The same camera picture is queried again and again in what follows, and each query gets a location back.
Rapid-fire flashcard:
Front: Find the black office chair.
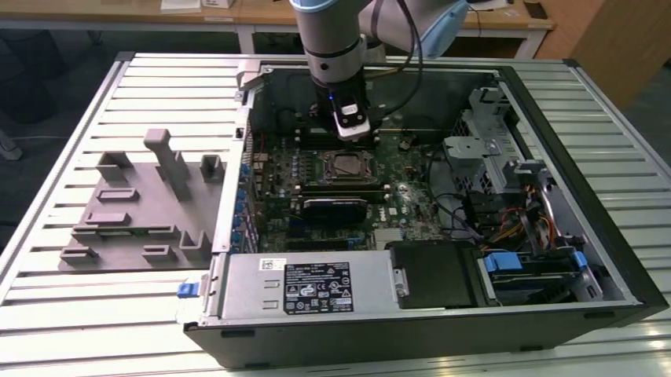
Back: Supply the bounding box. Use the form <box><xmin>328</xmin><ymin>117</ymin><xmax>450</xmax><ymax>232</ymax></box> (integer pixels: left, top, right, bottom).
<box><xmin>0</xmin><ymin>29</ymin><xmax>72</xmax><ymax>125</ymax></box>

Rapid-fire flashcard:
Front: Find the grey power supply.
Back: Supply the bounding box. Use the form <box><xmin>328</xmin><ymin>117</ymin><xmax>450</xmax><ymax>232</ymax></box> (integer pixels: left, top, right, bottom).
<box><xmin>218</xmin><ymin>251</ymin><xmax>408</xmax><ymax>320</ymax></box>

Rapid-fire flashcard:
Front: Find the brown wooden cabinet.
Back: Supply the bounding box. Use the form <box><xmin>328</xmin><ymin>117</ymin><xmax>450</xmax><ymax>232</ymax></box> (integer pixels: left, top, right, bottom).
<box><xmin>537</xmin><ymin>0</ymin><xmax>671</xmax><ymax>109</ymax></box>

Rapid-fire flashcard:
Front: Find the wooden desk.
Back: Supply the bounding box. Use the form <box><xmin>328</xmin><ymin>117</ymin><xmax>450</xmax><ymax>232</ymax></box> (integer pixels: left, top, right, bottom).
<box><xmin>0</xmin><ymin>0</ymin><xmax>558</xmax><ymax>60</ymax></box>

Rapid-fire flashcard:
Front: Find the orange power wire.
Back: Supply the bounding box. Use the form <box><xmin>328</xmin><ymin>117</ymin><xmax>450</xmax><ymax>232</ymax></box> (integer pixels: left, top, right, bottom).
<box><xmin>537</xmin><ymin>211</ymin><xmax>558</xmax><ymax>241</ymax></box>

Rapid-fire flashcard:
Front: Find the green RAM stick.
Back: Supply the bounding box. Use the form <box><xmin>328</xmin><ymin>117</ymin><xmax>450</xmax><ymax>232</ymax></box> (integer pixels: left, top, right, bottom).
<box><xmin>299</xmin><ymin>191</ymin><xmax>390</xmax><ymax>203</ymax></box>
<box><xmin>96</xmin><ymin>229</ymin><xmax>156</xmax><ymax>238</ymax></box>

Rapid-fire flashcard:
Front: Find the yellow power wire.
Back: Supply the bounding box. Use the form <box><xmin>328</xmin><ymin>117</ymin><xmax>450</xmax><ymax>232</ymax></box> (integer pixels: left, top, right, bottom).
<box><xmin>493</xmin><ymin>225</ymin><xmax>529</xmax><ymax>243</ymax></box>

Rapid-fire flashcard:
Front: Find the black plastic shroud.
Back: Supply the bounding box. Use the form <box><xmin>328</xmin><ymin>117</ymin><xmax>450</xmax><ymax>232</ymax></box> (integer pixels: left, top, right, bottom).
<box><xmin>388</xmin><ymin>240</ymin><xmax>482</xmax><ymax>310</ymax></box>

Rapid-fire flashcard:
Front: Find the hard disk in blue carrier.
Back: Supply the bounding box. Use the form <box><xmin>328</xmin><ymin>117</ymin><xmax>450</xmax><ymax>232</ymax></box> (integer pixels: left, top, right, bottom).
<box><xmin>482</xmin><ymin>253</ymin><xmax>589</xmax><ymax>308</ymax></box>

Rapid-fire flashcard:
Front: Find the silver chipset heatsink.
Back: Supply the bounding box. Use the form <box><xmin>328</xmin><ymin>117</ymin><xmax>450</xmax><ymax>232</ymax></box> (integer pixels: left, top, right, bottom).
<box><xmin>372</xmin><ymin>229</ymin><xmax>410</xmax><ymax>247</ymax></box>

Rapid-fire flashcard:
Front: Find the blue plastic latch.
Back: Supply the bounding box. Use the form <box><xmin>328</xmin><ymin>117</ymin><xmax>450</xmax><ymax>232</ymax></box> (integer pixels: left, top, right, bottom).
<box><xmin>176</xmin><ymin>279</ymin><xmax>204</xmax><ymax>300</ymax></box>

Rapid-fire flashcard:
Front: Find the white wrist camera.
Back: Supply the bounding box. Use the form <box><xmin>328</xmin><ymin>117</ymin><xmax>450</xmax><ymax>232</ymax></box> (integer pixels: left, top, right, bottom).
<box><xmin>332</xmin><ymin>102</ymin><xmax>372</xmax><ymax>141</ymax></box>

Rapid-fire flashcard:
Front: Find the silver CPU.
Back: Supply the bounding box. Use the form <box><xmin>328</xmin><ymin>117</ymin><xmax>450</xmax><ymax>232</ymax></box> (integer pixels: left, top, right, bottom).
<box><xmin>335</xmin><ymin>156</ymin><xmax>368</xmax><ymax>178</ymax></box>

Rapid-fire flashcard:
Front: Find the metal disk bay cage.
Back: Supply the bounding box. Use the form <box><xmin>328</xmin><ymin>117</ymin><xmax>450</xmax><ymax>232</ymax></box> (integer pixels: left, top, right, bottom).
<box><xmin>441</xmin><ymin>86</ymin><xmax>534</xmax><ymax>197</ymax></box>

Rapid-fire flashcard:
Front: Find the grey parts rack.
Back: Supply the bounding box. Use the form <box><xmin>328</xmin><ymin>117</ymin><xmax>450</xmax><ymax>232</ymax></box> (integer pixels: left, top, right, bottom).
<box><xmin>56</xmin><ymin>127</ymin><xmax>230</xmax><ymax>273</ymax></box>

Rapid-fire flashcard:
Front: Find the green motherboard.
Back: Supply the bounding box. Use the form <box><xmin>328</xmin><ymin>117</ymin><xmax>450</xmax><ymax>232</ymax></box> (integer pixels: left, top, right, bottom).
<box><xmin>244</xmin><ymin>129</ymin><xmax>466</xmax><ymax>254</ymax></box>

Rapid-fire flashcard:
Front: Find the black PC case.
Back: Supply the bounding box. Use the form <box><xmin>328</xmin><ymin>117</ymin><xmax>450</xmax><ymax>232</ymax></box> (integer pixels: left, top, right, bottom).
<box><xmin>175</xmin><ymin>58</ymin><xmax>671</xmax><ymax>370</ymax></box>

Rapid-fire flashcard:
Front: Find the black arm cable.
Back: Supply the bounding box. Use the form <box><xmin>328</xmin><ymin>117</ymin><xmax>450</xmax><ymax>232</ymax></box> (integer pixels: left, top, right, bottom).
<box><xmin>366</xmin><ymin>0</ymin><xmax>426</xmax><ymax>119</ymax></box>

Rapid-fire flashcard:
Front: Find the metal socket cover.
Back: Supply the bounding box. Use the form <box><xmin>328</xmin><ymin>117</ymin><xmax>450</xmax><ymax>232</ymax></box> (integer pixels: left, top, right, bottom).
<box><xmin>324</xmin><ymin>152</ymin><xmax>375</xmax><ymax>181</ymax></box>

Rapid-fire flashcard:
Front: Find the black graphics card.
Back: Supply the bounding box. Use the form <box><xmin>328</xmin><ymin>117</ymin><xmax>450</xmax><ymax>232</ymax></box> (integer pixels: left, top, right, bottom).
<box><xmin>299</xmin><ymin>197</ymin><xmax>371</xmax><ymax>227</ymax></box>

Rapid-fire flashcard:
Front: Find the CPU socket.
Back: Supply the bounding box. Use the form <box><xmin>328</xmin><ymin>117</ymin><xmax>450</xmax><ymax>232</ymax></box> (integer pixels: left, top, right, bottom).
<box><xmin>322</xmin><ymin>150</ymin><xmax>379</xmax><ymax>185</ymax></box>

